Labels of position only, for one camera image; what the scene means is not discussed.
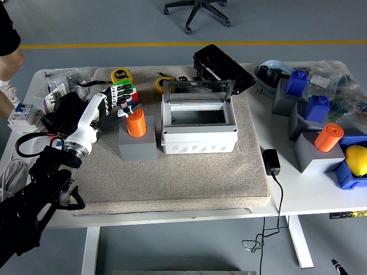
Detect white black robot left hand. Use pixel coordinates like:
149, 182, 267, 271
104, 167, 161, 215
63, 84, 137, 157

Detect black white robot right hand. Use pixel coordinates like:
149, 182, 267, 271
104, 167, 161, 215
331, 259, 349, 275

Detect orange cylinder battery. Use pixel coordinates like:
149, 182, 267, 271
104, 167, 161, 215
314, 123, 344, 152
126, 108, 147, 138

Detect grey electrical box with lid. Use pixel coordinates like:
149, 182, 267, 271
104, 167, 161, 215
159, 79, 239, 155

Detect black cloth bundle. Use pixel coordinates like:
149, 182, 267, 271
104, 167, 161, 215
41, 91, 90, 139

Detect small Rubik's cube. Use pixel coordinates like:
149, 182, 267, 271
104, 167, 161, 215
49, 135, 66, 150

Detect white breaker in purple package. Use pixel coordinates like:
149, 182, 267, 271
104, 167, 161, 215
43, 82, 69, 114

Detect white table leg with foot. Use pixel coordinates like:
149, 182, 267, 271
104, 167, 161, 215
285, 215, 315, 269

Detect black table height controller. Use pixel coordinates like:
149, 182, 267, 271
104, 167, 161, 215
329, 210, 367, 220

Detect white power strip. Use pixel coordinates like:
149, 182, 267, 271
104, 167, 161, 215
17, 134, 68, 163

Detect clear plastic bags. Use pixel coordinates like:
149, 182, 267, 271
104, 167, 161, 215
33, 66, 100, 101

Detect large Rubik's cube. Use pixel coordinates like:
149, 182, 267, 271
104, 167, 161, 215
111, 79, 142, 113

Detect grey block with round hole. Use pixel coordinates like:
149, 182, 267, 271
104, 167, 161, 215
117, 115, 158, 163

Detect yellow black tape measure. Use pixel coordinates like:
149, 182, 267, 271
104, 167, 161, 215
155, 76, 176, 95
111, 68, 130, 84

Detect white blue circuit breaker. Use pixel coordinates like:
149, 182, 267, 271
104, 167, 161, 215
7, 102, 44, 134

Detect blue plastic bin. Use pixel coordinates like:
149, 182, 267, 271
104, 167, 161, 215
332, 134, 367, 190

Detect person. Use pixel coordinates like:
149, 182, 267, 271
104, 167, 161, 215
0, 0, 26, 120

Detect grey-brown mat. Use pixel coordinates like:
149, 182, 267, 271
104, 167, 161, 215
67, 66, 272, 216

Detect yellow lemon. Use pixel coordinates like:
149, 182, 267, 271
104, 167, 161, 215
343, 144, 367, 177

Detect grey holder block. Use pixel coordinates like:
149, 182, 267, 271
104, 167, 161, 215
292, 131, 346, 174
271, 77, 310, 117
288, 101, 330, 142

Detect black power adapter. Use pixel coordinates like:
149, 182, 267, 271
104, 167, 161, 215
262, 148, 282, 176

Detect black hard case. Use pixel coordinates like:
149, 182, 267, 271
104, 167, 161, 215
192, 43, 256, 96

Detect blue bottle-shaped block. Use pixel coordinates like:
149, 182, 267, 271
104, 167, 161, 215
286, 70, 309, 97
303, 95, 330, 123

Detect black office chair base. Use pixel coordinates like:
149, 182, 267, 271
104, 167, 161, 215
163, 0, 232, 35

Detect clear bag of dark components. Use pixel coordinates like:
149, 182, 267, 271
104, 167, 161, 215
329, 82, 367, 135

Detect small black plug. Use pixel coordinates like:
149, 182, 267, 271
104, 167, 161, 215
269, 70, 284, 87
257, 65, 271, 80

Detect light blue bowl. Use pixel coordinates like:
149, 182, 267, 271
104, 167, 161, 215
254, 59, 296, 94

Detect clear bag of parts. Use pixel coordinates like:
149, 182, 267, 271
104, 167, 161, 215
308, 59, 361, 97

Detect black lanyard strap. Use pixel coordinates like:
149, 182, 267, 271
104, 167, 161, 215
76, 80, 114, 87

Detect white cable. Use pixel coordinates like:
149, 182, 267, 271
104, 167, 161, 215
0, 159, 32, 201

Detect black adapter cord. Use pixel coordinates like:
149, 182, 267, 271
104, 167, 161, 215
241, 173, 291, 275

